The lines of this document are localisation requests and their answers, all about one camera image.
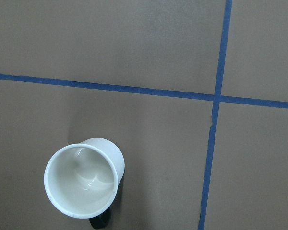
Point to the blue tape line lengthwise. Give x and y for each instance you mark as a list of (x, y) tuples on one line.
[(214, 114)]

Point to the white smiley mug black handle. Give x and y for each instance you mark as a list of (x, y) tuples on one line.
[(82, 180)]

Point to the blue tape line crosswise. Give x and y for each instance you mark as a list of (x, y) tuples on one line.
[(149, 91)]

